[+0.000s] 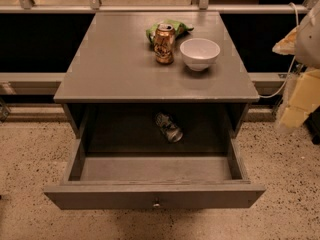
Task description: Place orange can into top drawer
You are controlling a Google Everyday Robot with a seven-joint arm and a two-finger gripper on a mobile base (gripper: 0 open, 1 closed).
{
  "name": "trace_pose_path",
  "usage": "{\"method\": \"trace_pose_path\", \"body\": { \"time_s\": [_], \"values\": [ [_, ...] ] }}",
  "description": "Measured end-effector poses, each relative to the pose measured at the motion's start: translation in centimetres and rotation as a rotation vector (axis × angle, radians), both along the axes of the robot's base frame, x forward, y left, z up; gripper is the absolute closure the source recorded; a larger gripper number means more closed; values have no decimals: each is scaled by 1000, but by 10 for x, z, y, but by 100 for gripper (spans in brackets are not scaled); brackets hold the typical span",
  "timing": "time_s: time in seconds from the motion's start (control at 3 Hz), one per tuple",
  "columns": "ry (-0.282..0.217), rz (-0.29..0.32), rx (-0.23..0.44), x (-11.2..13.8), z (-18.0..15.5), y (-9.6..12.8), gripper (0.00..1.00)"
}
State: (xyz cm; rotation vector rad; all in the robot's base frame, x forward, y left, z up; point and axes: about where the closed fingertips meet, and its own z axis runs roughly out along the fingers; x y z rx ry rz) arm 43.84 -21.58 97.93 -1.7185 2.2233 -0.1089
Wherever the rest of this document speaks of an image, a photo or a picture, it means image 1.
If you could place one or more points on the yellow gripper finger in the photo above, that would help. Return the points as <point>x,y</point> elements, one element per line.
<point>287,45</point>
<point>301,97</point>

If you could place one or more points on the orange soda can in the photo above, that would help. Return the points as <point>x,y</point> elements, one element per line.
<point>164,42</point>

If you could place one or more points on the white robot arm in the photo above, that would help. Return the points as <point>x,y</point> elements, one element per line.
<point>308,40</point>

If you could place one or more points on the silver can in drawer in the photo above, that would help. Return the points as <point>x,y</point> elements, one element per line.
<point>168,128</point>

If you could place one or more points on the open grey top drawer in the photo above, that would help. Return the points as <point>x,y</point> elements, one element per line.
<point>121,160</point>

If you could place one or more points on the white ceramic bowl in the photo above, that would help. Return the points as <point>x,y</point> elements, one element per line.
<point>199,53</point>

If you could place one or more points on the green chip bag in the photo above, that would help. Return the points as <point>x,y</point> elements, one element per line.
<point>179,27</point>

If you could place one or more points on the grey cabinet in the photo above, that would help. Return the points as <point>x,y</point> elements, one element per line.
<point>116,63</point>

